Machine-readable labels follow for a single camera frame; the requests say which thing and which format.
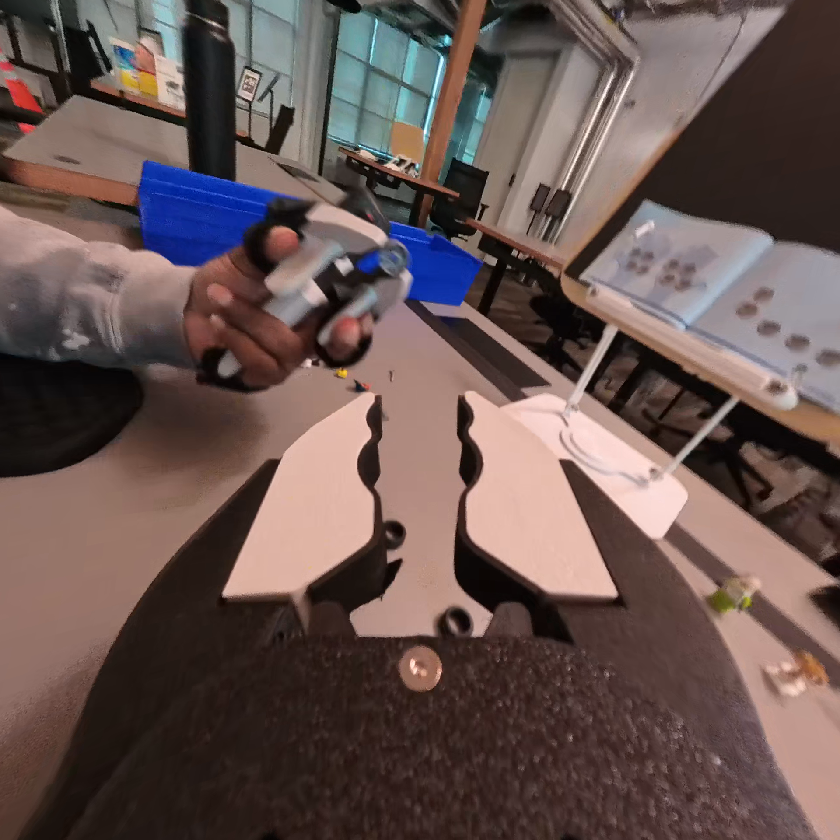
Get large window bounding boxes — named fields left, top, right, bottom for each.
left=326, top=14, right=493, bottom=165

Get gold lego trophy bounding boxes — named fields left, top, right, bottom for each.
left=764, top=650, right=830, bottom=699

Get person's left hand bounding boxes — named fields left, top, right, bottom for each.
left=184, top=243, right=378, bottom=391

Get blue storage bin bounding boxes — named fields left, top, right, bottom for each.
left=138, top=161, right=345, bottom=270
left=388, top=221, right=484, bottom=307

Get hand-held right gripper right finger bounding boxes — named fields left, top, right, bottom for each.
left=455, top=392, right=618, bottom=607

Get black office chair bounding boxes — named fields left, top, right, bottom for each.
left=431, top=158, right=490, bottom=244

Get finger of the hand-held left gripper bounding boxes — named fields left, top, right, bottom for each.
left=296, top=208, right=395, bottom=261
left=263, top=247, right=414, bottom=332

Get book stand with black board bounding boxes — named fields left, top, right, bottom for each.
left=562, top=0, right=840, bottom=447

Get wooden column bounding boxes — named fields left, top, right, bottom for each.
left=418, top=0, right=489, bottom=227

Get black honeycomb wrist rest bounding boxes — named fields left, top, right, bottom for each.
left=0, top=355, right=145, bottom=477

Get white base plate with lever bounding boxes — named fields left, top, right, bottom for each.
left=506, top=394, right=690, bottom=539

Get small dark lego pieces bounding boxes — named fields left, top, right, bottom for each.
left=305, top=355, right=397, bottom=395

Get lego instruction booklet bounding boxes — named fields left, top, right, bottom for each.
left=578, top=200, right=840, bottom=414

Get black water bottle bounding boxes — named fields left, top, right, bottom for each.
left=184, top=0, right=238, bottom=181

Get silver wall pipes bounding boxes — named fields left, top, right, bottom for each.
left=539, top=0, right=644, bottom=244

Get wooden office desk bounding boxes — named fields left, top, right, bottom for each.
left=339, top=147, right=460, bottom=227

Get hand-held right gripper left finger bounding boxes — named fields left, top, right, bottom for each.
left=224, top=394, right=385, bottom=605

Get black panel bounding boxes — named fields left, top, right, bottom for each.
left=567, top=0, right=840, bottom=283

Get green lego minifigure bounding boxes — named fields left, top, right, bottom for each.
left=707, top=574, right=763, bottom=615

